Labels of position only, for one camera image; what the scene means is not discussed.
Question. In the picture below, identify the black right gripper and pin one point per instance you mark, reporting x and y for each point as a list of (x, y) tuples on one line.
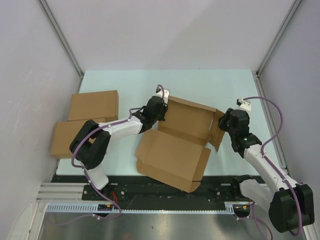
[(222, 119)]

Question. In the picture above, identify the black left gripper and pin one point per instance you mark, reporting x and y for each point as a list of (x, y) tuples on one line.
[(164, 109)]

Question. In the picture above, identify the brown cardboard box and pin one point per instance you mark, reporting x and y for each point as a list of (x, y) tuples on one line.
[(175, 153)]

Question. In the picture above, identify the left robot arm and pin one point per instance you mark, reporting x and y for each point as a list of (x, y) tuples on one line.
[(91, 142)]

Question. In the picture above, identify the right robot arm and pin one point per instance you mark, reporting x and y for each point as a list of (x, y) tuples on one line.
[(289, 205)]

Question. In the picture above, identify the upper folded cardboard box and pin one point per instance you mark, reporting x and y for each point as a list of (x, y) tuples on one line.
[(94, 105)]

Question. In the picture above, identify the folded cardboard box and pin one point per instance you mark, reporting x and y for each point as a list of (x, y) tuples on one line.
[(94, 105), (63, 135)]

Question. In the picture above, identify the lower folded cardboard box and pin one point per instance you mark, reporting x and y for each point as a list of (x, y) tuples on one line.
[(63, 135)]

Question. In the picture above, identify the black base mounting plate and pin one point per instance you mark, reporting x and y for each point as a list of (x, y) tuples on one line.
[(125, 187)]

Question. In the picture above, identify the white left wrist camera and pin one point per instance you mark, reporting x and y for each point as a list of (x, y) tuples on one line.
[(162, 92)]

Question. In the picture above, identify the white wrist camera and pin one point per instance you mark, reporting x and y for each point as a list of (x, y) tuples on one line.
[(243, 105), (162, 92)]

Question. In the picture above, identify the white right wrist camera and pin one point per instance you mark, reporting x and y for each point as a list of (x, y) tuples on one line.
[(243, 105)]

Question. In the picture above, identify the right aluminium side rail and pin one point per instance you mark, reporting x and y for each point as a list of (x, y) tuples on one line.
[(272, 125)]

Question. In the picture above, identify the grey slotted cable duct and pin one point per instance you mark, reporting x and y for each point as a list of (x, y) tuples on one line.
[(103, 208)]

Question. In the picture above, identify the left aluminium frame post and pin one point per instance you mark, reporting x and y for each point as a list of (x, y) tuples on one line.
[(48, 13)]

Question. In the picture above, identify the aluminium frame post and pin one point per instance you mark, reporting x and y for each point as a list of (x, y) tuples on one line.
[(48, 13), (294, 8)]

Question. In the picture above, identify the right aluminium frame post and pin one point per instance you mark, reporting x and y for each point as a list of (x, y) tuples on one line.
[(294, 8)]

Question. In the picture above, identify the front aluminium frame rail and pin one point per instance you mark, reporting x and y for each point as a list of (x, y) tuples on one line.
[(83, 192)]

